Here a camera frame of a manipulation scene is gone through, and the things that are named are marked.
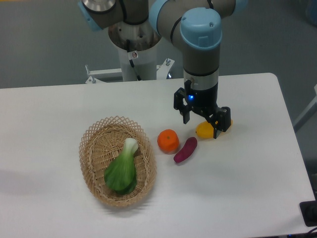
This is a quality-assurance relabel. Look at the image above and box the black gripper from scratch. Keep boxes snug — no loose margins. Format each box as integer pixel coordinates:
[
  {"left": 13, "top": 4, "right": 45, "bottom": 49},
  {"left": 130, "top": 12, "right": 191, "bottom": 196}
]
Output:
[{"left": 173, "top": 75, "right": 231, "bottom": 139}]

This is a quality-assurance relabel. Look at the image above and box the yellow mango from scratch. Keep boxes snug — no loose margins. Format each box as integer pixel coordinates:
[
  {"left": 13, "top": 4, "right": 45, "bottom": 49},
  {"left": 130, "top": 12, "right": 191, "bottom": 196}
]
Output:
[{"left": 196, "top": 121, "right": 214, "bottom": 139}]

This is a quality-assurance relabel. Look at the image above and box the woven wicker basket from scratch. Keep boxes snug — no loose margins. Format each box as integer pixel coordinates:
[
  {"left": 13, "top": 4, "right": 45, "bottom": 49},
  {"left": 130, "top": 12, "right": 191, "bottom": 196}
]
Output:
[{"left": 79, "top": 116, "right": 157, "bottom": 208}]

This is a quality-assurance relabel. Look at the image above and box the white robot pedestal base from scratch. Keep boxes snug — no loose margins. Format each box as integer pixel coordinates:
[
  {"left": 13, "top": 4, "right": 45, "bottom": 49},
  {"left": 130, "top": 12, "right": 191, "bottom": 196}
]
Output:
[{"left": 85, "top": 21, "right": 175, "bottom": 84}]

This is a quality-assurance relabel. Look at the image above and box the black device at table edge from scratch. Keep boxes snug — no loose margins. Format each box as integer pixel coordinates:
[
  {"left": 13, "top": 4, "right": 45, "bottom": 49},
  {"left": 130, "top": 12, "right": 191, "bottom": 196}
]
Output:
[{"left": 299, "top": 200, "right": 317, "bottom": 227}]

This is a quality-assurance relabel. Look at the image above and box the purple sweet potato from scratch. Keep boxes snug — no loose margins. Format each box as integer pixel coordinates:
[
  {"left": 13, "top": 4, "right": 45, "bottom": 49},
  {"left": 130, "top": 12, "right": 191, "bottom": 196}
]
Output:
[{"left": 173, "top": 137, "right": 198, "bottom": 163}]

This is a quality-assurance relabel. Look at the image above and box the green bok choy vegetable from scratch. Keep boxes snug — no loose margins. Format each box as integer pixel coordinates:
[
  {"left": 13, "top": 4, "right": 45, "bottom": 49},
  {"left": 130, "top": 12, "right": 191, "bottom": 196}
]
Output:
[{"left": 104, "top": 138, "right": 138, "bottom": 195}]

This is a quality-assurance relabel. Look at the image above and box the orange tangerine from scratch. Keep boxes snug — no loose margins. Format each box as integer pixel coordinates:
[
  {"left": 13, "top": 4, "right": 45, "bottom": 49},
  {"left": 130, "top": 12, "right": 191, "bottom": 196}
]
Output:
[{"left": 157, "top": 129, "right": 180, "bottom": 152}]

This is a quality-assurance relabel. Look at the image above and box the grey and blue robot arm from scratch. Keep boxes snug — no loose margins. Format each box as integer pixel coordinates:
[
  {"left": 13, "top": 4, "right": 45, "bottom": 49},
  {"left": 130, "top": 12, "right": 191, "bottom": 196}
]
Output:
[{"left": 78, "top": 0, "right": 248, "bottom": 138}]

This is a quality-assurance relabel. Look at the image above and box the white frame at right edge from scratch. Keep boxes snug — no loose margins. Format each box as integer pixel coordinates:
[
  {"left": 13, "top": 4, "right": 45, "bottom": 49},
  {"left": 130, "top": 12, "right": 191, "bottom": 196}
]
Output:
[{"left": 293, "top": 85, "right": 317, "bottom": 133}]

